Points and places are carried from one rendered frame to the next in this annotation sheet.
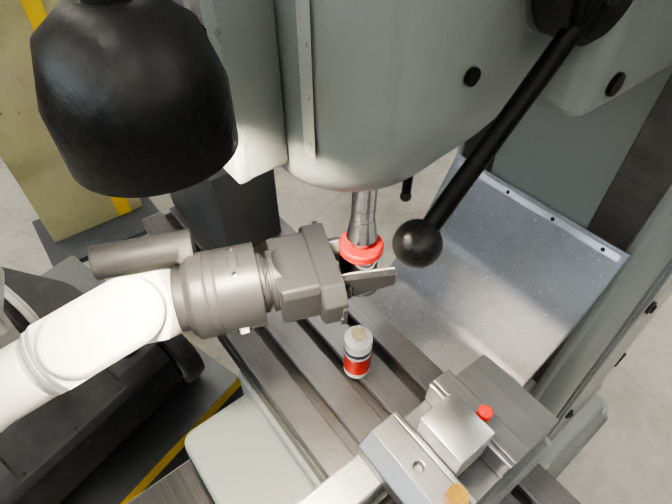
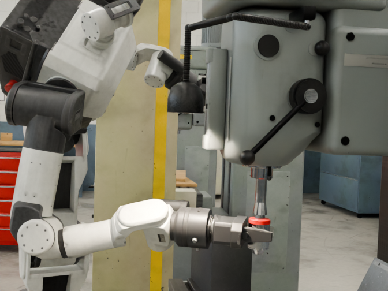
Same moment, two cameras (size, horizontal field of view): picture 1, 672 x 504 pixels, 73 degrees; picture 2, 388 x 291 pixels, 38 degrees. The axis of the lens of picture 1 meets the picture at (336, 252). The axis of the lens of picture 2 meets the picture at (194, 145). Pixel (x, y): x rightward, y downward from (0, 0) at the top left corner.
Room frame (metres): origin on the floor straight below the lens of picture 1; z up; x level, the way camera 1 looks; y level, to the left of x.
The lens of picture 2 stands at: (-0.80, -0.45, 1.41)
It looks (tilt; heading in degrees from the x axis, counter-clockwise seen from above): 3 degrees down; 27
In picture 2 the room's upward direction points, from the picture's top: 2 degrees clockwise
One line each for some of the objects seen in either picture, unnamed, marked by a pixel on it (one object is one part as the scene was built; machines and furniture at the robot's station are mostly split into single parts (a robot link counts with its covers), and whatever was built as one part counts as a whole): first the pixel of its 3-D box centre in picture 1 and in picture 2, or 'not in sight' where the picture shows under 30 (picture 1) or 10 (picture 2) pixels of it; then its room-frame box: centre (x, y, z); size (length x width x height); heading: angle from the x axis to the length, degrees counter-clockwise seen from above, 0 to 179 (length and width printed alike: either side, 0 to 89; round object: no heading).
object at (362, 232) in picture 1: (364, 200); (260, 193); (0.33, -0.03, 1.25); 0.03 x 0.03 x 0.11
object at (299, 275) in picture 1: (277, 281); (217, 230); (0.31, 0.06, 1.16); 0.13 x 0.12 x 0.10; 16
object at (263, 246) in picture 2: (359, 265); (258, 235); (0.33, -0.03, 1.15); 0.05 x 0.05 x 0.06
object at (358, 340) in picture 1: (357, 347); not in sight; (0.35, -0.03, 0.96); 0.04 x 0.04 x 0.11
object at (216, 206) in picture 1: (216, 178); (220, 254); (0.69, 0.23, 1.00); 0.22 x 0.12 x 0.20; 42
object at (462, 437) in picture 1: (452, 436); not in sight; (0.20, -0.13, 1.01); 0.06 x 0.05 x 0.06; 37
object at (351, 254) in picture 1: (361, 245); (259, 220); (0.33, -0.03, 1.19); 0.05 x 0.05 x 0.01
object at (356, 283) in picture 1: (368, 284); (257, 235); (0.30, -0.03, 1.16); 0.06 x 0.02 x 0.03; 106
